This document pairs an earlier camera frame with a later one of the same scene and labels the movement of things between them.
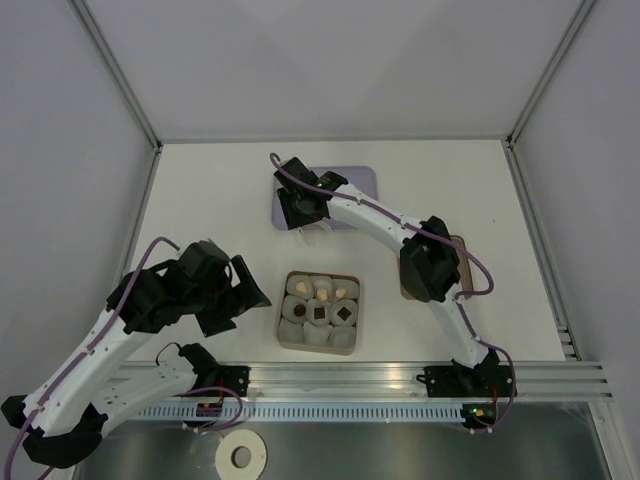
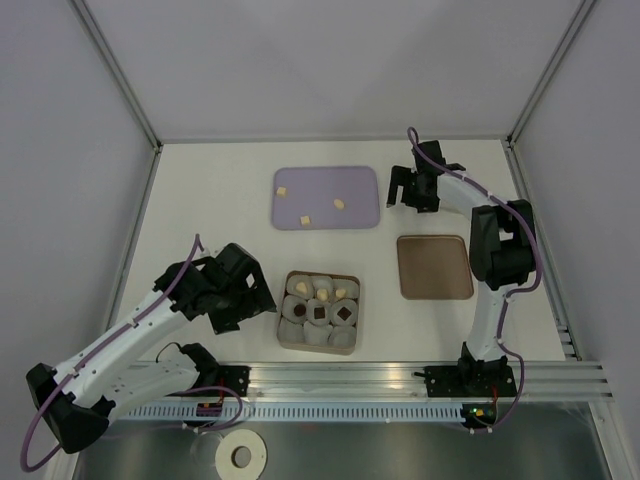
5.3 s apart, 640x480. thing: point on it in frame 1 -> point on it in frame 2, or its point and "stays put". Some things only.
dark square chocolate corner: (344, 313) stays put
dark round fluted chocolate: (300, 310) stays put
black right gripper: (292, 218) -> (402, 175)
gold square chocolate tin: (319, 312) stays put
